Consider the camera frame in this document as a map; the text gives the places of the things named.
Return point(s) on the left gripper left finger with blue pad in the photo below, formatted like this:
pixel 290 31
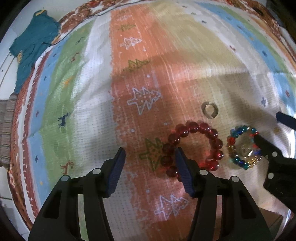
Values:
pixel 58 218

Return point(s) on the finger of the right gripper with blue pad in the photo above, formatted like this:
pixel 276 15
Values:
pixel 287 120
pixel 271 152

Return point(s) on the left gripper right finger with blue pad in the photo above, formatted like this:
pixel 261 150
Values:
pixel 241 218

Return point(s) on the striped colourful bed cloth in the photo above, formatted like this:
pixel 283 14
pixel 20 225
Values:
pixel 148 92

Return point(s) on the striped grey folded blanket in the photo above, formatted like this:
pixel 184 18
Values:
pixel 7 116

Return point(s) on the teal blue shirt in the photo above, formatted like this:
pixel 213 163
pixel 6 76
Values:
pixel 29 46

